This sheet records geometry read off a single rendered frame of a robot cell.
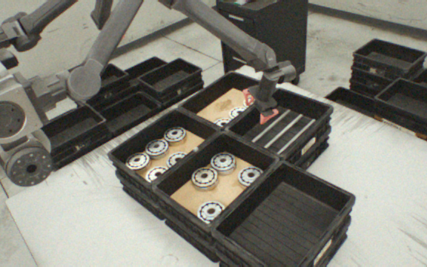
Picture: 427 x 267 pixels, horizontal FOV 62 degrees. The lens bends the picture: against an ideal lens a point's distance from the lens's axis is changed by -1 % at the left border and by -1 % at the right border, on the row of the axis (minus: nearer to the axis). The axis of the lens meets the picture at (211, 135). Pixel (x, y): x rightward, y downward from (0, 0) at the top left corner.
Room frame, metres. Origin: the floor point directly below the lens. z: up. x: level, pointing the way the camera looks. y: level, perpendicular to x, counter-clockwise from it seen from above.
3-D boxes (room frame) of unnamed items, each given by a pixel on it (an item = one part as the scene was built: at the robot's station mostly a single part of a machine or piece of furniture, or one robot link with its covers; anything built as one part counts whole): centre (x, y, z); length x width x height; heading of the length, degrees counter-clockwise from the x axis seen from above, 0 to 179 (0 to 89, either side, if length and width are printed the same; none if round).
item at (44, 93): (0.79, 0.39, 1.45); 0.09 x 0.08 x 0.12; 35
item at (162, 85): (2.36, 0.23, 0.37); 0.40 x 0.30 x 0.45; 125
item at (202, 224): (0.94, 0.00, 0.92); 0.40 x 0.30 x 0.02; 131
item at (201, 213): (0.82, 0.04, 0.86); 0.10 x 0.10 x 0.01
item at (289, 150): (1.20, -0.30, 0.92); 0.40 x 0.30 x 0.02; 131
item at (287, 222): (0.71, -0.19, 0.87); 0.40 x 0.30 x 0.11; 131
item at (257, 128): (1.20, -0.30, 0.87); 0.40 x 0.30 x 0.11; 131
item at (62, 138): (1.90, 0.89, 0.37); 0.40 x 0.30 x 0.45; 125
